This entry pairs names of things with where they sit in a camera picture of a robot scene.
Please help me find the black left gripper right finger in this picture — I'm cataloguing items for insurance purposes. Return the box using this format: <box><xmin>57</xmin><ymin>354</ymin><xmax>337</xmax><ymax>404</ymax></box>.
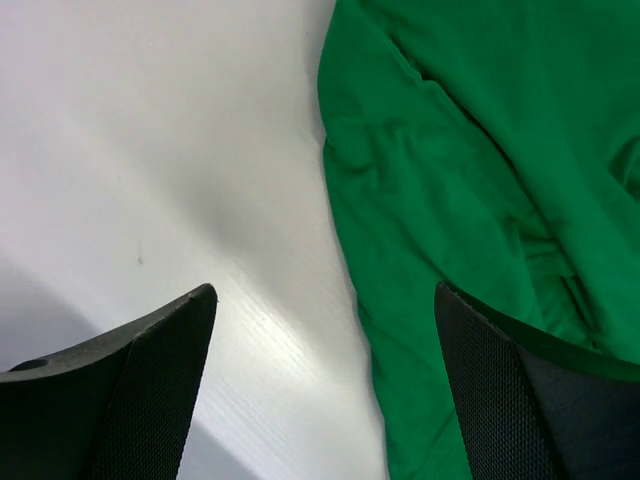
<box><xmin>434</xmin><ymin>282</ymin><xmax>639</xmax><ymax>479</ymax></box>

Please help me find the green t-shirt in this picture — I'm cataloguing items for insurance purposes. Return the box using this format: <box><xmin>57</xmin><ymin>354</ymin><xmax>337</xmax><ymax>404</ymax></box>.
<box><xmin>318</xmin><ymin>1</ymin><xmax>639</xmax><ymax>479</ymax></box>

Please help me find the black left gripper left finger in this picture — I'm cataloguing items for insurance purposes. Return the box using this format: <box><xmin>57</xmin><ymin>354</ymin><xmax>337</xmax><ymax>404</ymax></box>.
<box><xmin>1</xmin><ymin>284</ymin><xmax>216</xmax><ymax>479</ymax></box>

